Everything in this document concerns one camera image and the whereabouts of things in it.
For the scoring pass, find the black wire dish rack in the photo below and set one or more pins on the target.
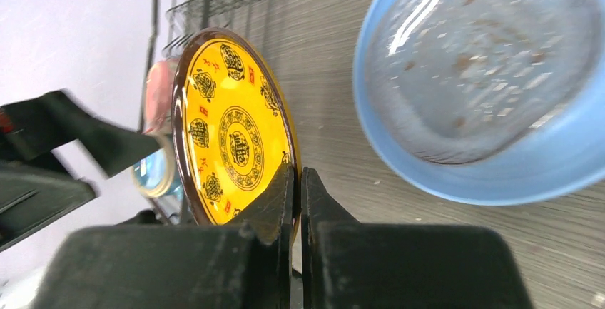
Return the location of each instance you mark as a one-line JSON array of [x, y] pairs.
[[185, 21]]

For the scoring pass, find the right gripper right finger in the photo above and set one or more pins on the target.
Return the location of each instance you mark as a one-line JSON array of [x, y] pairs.
[[350, 264]]

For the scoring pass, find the light blue plate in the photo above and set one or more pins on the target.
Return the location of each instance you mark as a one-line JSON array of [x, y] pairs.
[[563, 155]]

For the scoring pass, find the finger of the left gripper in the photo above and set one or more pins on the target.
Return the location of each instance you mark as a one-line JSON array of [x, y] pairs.
[[80, 129]]

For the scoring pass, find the pink ghost pattern mug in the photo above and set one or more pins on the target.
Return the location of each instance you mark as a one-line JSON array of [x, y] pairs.
[[158, 95]]

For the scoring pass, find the yellow patterned plate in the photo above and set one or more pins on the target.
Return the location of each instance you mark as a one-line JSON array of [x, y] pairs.
[[231, 125]]

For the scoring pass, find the blue beige mug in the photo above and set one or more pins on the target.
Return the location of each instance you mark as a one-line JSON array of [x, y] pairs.
[[156, 175]]

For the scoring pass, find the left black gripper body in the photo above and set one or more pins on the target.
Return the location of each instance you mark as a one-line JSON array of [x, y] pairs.
[[36, 188]]

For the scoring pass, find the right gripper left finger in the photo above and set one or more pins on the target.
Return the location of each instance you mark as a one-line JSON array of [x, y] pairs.
[[245, 263]]

